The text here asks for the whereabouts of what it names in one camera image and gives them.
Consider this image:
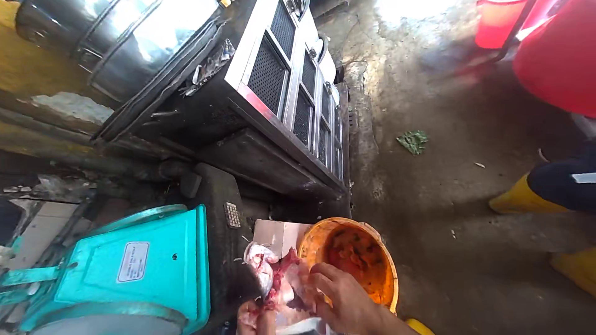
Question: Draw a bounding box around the black box with keypad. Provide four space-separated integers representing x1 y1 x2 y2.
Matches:
181 162 262 326

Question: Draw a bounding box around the silvery white fish piece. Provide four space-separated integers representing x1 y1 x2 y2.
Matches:
243 241 280 298

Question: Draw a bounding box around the shiny metal drum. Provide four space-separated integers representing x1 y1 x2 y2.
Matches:
15 0 223 104

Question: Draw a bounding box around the person's right hand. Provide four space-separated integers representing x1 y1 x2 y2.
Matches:
305 262 391 335

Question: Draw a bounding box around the orange bucket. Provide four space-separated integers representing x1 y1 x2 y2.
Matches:
297 217 400 315

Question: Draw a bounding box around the person's right forearm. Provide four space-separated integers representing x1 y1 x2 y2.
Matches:
372 307 421 335

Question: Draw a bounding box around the metal cabinet with mesh panels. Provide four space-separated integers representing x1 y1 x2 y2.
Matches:
93 0 353 219

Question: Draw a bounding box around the light brown board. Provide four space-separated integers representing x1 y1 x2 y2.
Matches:
252 219 314 259

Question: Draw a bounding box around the raw pink fish meat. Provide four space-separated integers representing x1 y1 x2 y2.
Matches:
264 247 322 328

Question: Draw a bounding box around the green leaf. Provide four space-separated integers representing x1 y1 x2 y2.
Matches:
396 130 428 156

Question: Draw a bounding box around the large red tub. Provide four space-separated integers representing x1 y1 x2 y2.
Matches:
512 0 596 118

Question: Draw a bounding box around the person's left hand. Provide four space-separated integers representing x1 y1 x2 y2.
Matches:
237 299 277 335

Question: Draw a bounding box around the small red bucket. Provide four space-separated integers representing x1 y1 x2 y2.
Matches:
475 0 529 50

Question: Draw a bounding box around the pile of fish scraps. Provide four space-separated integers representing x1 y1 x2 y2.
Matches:
326 226 391 304

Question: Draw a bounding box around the teal weighing scale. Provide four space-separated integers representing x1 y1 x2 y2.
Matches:
0 203 211 335

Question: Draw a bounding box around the dark metal stand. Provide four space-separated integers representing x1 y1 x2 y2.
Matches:
489 0 538 63

